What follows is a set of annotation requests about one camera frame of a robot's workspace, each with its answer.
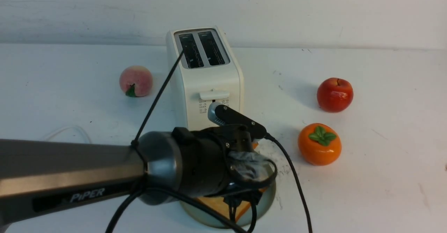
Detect white toaster power cord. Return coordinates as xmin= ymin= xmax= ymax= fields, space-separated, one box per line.
xmin=40 ymin=125 xmax=92 ymax=144

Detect pink peach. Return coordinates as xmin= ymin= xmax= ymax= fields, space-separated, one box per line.
xmin=119 ymin=66 xmax=153 ymax=97

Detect white two-slot toaster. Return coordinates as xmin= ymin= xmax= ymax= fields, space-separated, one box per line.
xmin=166 ymin=26 xmax=244 ymax=131

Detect orange persimmon green leaves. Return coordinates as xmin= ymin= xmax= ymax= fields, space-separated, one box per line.
xmin=297 ymin=123 xmax=342 ymax=166

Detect pale green round plate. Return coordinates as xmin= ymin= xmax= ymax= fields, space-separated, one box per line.
xmin=180 ymin=149 xmax=276 ymax=228

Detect red apple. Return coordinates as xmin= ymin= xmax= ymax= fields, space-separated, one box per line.
xmin=316 ymin=78 xmax=353 ymax=112

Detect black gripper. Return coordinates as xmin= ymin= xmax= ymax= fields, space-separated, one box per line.
xmin=171 ymin=125 xmax=278 ymax=198

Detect toast slice orange crust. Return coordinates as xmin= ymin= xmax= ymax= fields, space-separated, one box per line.
xmin=196 ymin=188 xmax=267 ymax=222

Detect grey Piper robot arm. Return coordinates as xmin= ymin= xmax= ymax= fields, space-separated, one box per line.
xmin=1 ymin=125 xmax=278 ymax=226

